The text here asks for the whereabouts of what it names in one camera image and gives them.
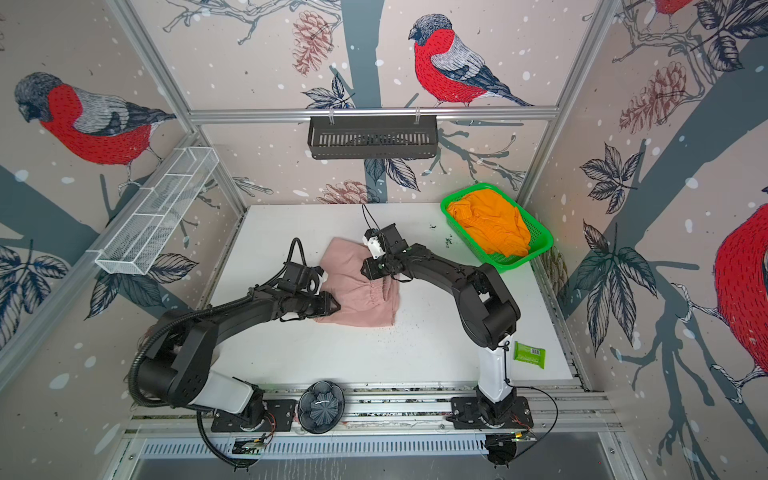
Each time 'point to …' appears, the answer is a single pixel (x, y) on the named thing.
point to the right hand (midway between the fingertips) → (365, 271)
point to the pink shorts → (362, 301)
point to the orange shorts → (494, 220)
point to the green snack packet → (529, 354)
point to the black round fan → (321, 407)
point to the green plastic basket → (541, 239)
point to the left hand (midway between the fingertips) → (335, 307)
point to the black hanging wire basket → (372, 137)
